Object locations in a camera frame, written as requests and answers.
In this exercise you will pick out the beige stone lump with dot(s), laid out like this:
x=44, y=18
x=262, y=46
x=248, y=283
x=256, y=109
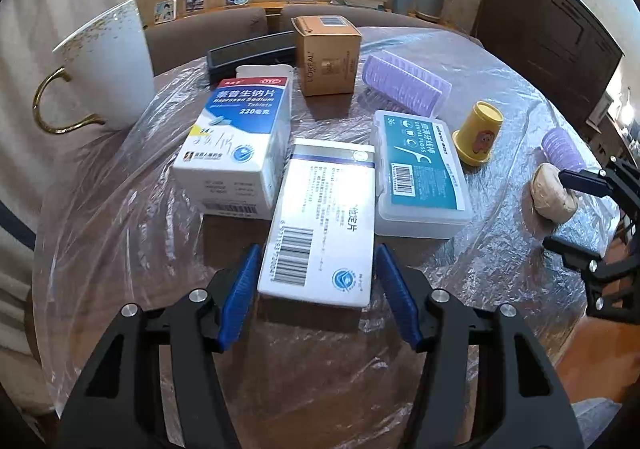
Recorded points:
x=547, y=196

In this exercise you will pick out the white plastic item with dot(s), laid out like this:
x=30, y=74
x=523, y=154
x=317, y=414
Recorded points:
x=250, y=70

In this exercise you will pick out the clear dental floss box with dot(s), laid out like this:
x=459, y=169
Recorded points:
x=420, y=164

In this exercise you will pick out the large purple hair roller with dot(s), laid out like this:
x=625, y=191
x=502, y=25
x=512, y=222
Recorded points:
x=405, y=84

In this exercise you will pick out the small yellow cup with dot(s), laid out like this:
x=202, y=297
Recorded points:
x=480, y=134

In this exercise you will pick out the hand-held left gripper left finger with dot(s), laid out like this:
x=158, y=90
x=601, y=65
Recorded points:
x=240, y=299

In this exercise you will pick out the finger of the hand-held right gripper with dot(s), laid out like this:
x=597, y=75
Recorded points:
x=570, y=251
x=582, y=180

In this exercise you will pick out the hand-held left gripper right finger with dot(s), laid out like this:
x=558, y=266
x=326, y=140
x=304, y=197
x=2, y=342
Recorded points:
x=400, y=299

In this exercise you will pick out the blue and white medicine box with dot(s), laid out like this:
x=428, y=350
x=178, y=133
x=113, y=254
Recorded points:
x=235, y=129

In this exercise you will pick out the dark wooden cabinet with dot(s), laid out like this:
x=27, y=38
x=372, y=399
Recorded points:
x=545, y=39

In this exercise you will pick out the gold cardboard box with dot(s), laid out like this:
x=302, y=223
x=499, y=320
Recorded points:
x=325, y=59

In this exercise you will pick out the black plastic tray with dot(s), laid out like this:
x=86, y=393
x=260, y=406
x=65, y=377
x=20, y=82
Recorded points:
x=250, y=54

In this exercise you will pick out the small purple hair roller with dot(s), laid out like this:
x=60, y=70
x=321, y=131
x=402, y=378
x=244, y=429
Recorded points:
x=562, y=146

